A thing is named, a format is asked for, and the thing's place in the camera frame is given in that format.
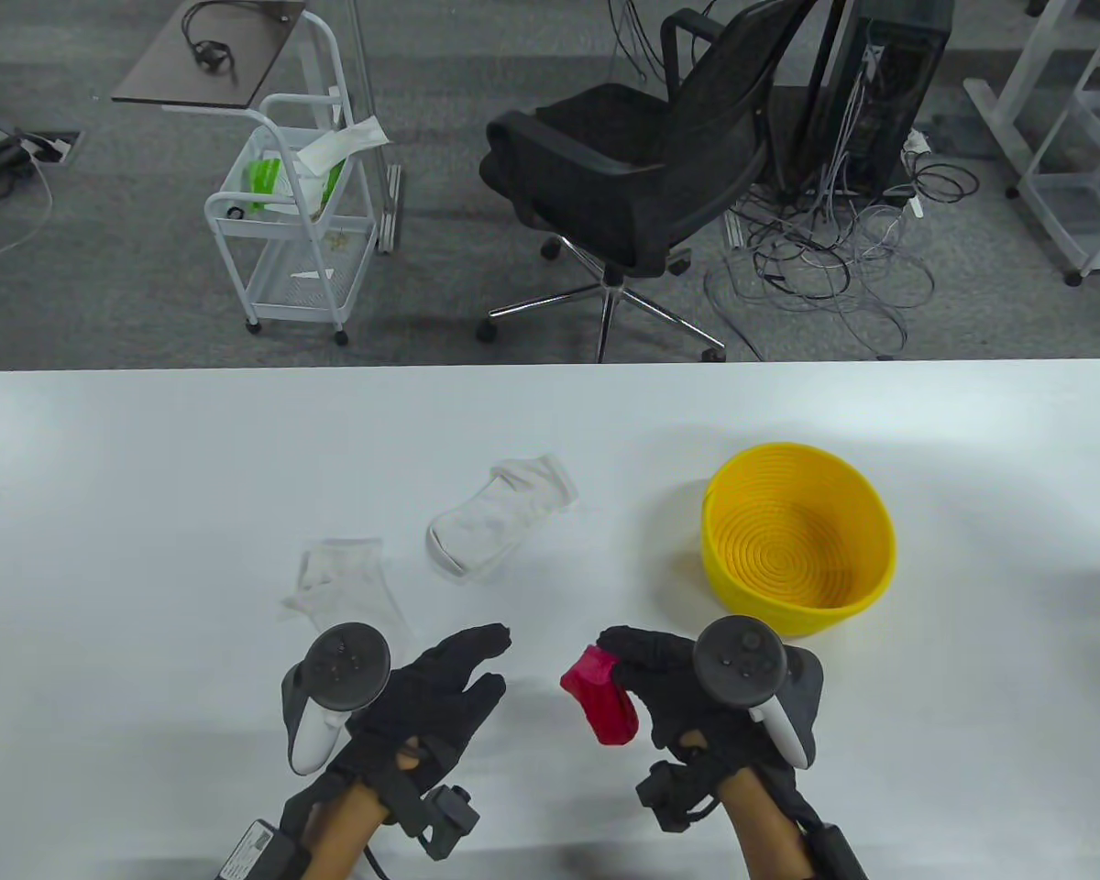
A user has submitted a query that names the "person's right hand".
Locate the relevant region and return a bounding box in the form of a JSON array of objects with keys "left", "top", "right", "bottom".
[{"left": 596, "top": 626, "right": 821, "bottom": 780}]

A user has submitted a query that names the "person's left hand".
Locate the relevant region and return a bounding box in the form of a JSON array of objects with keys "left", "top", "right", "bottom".
[{"left": 316, "top": 623, "right": 512, "bottom": 798}]

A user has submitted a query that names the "pink sock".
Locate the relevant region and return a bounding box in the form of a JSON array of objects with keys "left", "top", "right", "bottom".
[
  {"left": 559, "top": 644, "right": 640, "bottom": 745},
  {"left": 559, "top": 644, "right": 617, "bottom": 698}
]

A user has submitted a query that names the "sheer white sock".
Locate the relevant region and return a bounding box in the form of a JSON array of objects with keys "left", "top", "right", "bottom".
[{"left": 281, "top": 538, "right": 413, "bottom": 643}]

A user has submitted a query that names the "thick white sock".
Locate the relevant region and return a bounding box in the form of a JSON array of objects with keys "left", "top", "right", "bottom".
[{"left": 426, "top": 452, "right": 577, "bottom": 580}]

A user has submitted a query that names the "person's left forearm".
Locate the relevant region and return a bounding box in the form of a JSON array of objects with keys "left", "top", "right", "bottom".
[{"left": 302, "top": 779, "right": 391, "bottom": 880}]

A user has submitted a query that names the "person's right forearm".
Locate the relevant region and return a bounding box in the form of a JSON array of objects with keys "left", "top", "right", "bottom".
[{"left": 715, "top": 761, "right": 812, "bottom": 880}]

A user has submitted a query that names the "grey white hand controller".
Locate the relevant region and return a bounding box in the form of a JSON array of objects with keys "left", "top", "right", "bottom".
[
  {"left": 281, "top": 623, "right": 392, "bottom": 777},
  {"left": 694, "top": 616, "right": 826, "bottom": 769}
]

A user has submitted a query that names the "small black wrist module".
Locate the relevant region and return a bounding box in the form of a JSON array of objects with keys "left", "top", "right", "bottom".
[
  {"left": 403, "top": 784, "right": 479, "bottom": 861},
  {"left": 637, "top": 761, "right": 721, "bottom": 833}
]

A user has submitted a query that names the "yellow woven basket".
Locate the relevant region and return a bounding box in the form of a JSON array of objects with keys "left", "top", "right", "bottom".
[{"left": 701, "top": 443, "right": 897, "bottom": 638}]

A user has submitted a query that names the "black labelled wrist box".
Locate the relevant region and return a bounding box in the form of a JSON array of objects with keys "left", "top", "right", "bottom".
[
  {"left": 793, "top": 797, "right": 867, "bottom": 880},
  {"left": 215, "top": 819, "right": 313, "bottom": 880}
]

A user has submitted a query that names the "white rolling cart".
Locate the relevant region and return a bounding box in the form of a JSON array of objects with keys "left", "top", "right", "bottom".
[{"left": 204, "top": 92, "right": 379, "bottom": 347}]

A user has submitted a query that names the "grey metal stand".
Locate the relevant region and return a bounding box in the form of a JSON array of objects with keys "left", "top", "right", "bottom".
[{"left": 344, "top": 0, "right": 404, "bottom": 255}]

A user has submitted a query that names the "black office chair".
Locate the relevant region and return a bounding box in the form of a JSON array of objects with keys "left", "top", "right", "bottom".
[{"left": 475, "top": 0, "right": 831, "bottom": 363}]

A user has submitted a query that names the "green white packet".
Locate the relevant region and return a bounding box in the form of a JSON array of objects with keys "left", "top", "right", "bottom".
[{"left": 243, "top": 158, "right": 349, "bottom": 216}]

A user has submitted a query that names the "white cloth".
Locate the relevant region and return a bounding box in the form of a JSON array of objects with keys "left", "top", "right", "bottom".
[{"left": 295, "top": 116, "right": 391, "bottom": 175}]

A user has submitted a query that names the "white metal rack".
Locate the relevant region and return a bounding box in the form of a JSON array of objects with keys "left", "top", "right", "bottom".
[{"left": 1017, "top": 0, "right": 1100, "bottom": 285}]

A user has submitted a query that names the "white power strip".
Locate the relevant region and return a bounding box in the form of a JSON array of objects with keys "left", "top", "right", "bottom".
[{"left": 900, "top": 128, "right": 932, "bottom": 219}]

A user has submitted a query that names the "black computer tower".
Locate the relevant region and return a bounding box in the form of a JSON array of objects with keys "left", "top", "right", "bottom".
[{"left": 793, "top": 0, "right": 956, "bottom": 198}]

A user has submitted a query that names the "floor socket box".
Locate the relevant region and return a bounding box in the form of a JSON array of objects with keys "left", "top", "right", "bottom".
[{"left": 18, "top": 128, "right": 83, "bottom": 166}]

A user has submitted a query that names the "brown top side table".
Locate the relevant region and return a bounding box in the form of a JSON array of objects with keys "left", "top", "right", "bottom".
[{"left": 110, "top": 0, "right": 345, "bottom": 120}]

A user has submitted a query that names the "tangle of cables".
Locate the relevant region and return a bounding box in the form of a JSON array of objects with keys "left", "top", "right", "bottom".
[{"left": 704, "top": 128, "right": 980, "bottom": 360}]

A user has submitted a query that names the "white cable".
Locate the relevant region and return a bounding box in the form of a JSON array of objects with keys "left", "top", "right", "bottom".
[{"left": 0, "top": 156, "right": 53, "bottom": 262}]

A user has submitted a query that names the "white desk frame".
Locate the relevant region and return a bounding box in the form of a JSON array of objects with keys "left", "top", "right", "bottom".
[{"left": 962, "top": 0, "right": 1100, "bottom": 198}]

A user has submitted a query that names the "black coiled cable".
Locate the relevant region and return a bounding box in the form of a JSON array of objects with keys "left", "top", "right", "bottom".
[{"left": 181, "top": 0, "right": 237, "bottom": 74}]

